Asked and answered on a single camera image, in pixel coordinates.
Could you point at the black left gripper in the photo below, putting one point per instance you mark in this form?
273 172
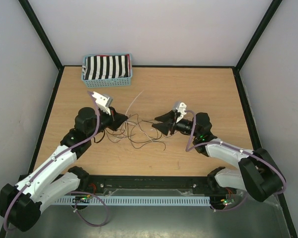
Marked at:
116 119

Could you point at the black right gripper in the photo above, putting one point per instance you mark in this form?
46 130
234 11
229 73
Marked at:
169 118

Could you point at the white zip tie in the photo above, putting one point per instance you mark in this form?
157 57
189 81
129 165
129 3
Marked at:
132 102

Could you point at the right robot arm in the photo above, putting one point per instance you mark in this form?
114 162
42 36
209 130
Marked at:
254 170

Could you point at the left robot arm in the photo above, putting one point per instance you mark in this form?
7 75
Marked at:
22 204

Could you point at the light blue plastic basket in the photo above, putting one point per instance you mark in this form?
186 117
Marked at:
109 82

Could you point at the black white striped cloth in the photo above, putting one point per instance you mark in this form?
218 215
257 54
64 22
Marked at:
97 67

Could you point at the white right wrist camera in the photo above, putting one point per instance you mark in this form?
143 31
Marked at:
179 110

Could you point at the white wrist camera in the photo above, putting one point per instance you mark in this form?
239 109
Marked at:
179 110
103 102

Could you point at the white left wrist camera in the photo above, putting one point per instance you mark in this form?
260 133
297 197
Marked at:
103 102

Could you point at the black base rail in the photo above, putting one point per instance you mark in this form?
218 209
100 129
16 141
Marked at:
199 185

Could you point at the light blue slotted cable duct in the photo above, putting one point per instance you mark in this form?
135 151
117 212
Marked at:
135 201

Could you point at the black aluminium frame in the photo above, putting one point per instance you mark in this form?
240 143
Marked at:
210 33

